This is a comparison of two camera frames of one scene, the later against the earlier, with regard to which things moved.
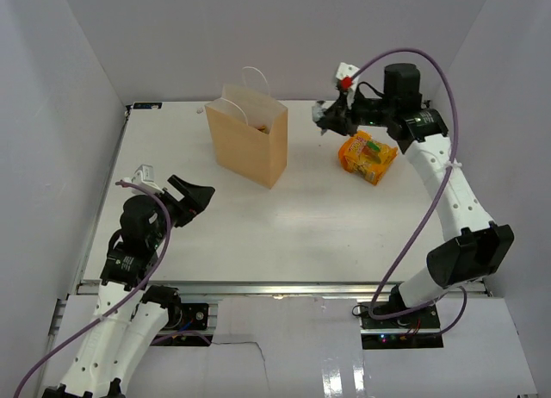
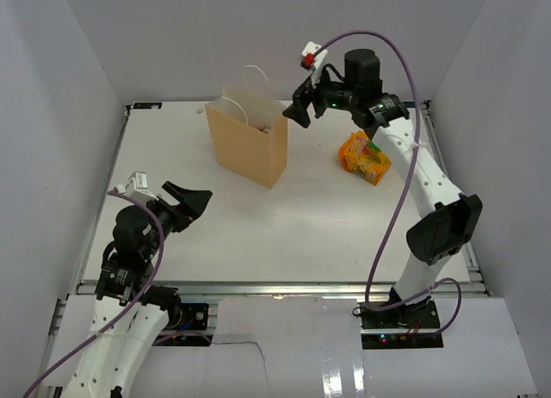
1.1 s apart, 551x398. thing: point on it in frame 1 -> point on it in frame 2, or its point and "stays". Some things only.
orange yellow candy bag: (362, 154) stays
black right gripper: (337, 118) -> (298, 110)
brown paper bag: (250, 129) stays
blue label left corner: (139, 105) stays
